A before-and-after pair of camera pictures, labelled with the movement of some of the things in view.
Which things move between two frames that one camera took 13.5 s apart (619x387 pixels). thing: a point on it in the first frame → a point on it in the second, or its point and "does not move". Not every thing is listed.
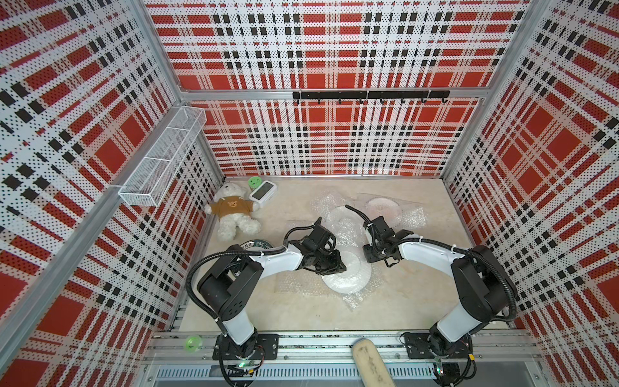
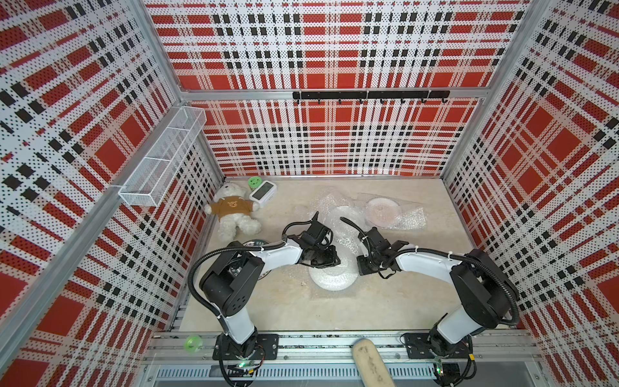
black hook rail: [371, 95] does not move
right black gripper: [368, 256] → [362, 268]
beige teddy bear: [234, 211] does not move
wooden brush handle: [371, 367] does not move
